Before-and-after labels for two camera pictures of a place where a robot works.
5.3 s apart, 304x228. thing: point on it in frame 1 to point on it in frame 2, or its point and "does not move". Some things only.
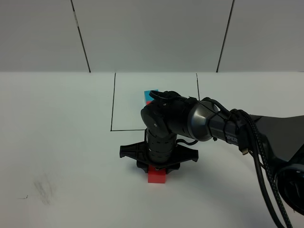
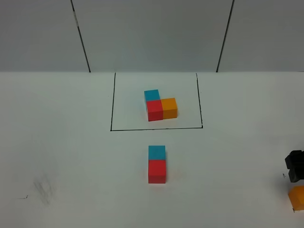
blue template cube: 147,97 does not move
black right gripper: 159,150 to 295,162
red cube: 154,175 does not move
